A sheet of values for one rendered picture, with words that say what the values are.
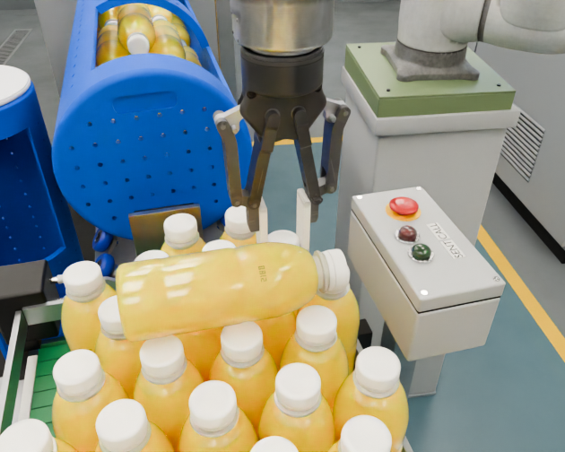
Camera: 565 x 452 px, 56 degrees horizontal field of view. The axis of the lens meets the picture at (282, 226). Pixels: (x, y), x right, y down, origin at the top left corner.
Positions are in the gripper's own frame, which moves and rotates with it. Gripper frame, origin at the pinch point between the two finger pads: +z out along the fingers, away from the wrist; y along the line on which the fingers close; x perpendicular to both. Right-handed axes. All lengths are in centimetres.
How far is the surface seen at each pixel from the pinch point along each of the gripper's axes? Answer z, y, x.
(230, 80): 47, -20, -165
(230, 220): 2.1, 5.1, -5.4
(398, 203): 1.8, -15.7, -3.4
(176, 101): -5.6, 8.9, -24.0
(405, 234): 2.0, -14.0, 2.5
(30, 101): 12, 38, -75
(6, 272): 12.7, 34.6, -15.8
